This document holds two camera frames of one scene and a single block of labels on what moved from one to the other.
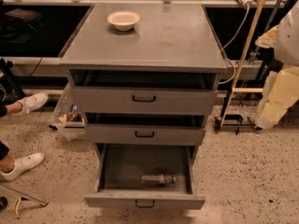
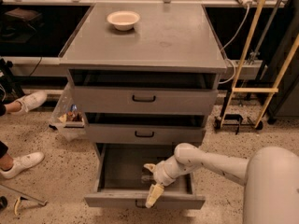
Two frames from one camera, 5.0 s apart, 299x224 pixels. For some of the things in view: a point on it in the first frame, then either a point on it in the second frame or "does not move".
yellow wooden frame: [249, 39] does not move
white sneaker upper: [31, 103] does not move
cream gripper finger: [267, 39] -> [149, 166]
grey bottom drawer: [120, 168] does not move
